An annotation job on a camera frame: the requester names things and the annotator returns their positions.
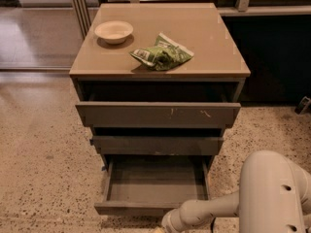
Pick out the grey metal bracket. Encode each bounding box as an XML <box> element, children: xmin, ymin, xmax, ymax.
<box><xmin>294</xmin><ymin>96</ymin><xmax>311</xmax><ymax>115</ymax></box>

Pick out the white bowl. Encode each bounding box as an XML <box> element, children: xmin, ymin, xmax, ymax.
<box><xmin>94</xmin><ymin>20</ymin><xmax>133</xmax><ymax>45</ymax></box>

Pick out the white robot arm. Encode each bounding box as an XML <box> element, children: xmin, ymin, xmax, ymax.
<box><xmin>152</xmin><ymin>150</ymin><xmax>311</xmax><ymax>233</ymax></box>

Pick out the green chip bag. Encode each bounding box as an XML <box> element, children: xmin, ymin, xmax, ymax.
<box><xmin>129</xmin><ymin>33</ymin><xmax>194</xmax><ymax>71</ymax></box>

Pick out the grey drawer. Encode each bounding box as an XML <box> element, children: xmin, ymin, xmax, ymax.
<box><xmin>91</xmin><ymin>136</ymin><xmax>224</xmax><ymax>155</ymax></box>
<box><xmin>76</xmin><ymin>101</ymin><xmax>241</xmax><ymax>128</ymax></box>
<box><xmin>94</xmin><ymin>155</ymin><xmax>210</xmax><ymax>216</ymax></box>

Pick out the grey drawer cabinet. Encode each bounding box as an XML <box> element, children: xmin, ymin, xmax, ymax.
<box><xmin>69</xmin><ymin>2</ymin><xmax>252</xmax><ymax>173</ymax></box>

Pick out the metal window frame post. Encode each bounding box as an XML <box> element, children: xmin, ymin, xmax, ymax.
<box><xmin>71</xmin><ymin>0</ymin><xmax>91</xmax><ymax>38</ymax></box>

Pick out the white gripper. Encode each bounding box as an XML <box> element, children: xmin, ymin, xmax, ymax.
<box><xmin>154</xmin><ymin>209</ymin><xmax>185</xmax><ymax>233</ymax></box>

